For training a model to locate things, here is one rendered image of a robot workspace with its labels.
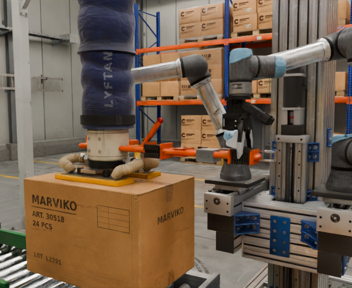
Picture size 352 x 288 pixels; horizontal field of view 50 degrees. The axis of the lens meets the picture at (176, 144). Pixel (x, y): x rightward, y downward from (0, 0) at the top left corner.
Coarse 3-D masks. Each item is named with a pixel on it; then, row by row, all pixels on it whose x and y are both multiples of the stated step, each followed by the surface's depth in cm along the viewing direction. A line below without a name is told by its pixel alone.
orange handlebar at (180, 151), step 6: (84, 144) 163; (132, 144) 178; (120, 150) 153; (126, 150) 151; (132, 150) 149; (138, 150) 148; (168, 150) 141; (174, 150) 139; (180, 150) 138; (186, 150) 137; (192, 150) 136; (174, 156) 139; (180, 156) 138; (186, 156) 138; (192, 156) 136; (216, 156) 131; (222, 156) 129; (258, 156) 124
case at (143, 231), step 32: (32, 192) 156; (64, 192) 146; (96, 192) 138; (128, 192) 131; (160, 192) 139; (192, 192) 161; (32, 224) 158; (64, 224) 148; (96, 224) 139; (128, 224) 131; (160, 224) 140; (192, 224) 162; (32, 256) 159; (64, 256) 149; (96, 256) 140; (128, 256) 133; (160, 256) 141; (192, 256) 163
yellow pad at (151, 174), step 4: (144, 172) 159; (148, 172) 160; (152, 172) 162; (156, 172) 162; (160, 172) 163; (124, 176) 162; (128, 176) 161; (132, 176) 160; (136, 176) 159; (140, 176) 158; (144, 176) 157; (148, 176) 156; (152, 176) 158; (156, 176) 161
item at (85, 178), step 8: (80, 168) 154; (56, 176) 156; (64, 176) 154; (72, 176) 152; (80, 176) 151; (88, 176) 149; (96, 176) 149; (104, 176) 147; (96, 184) 145; (104, 184) 143; (112, 184) 141; (120, 184) 140; (128, 184) 145
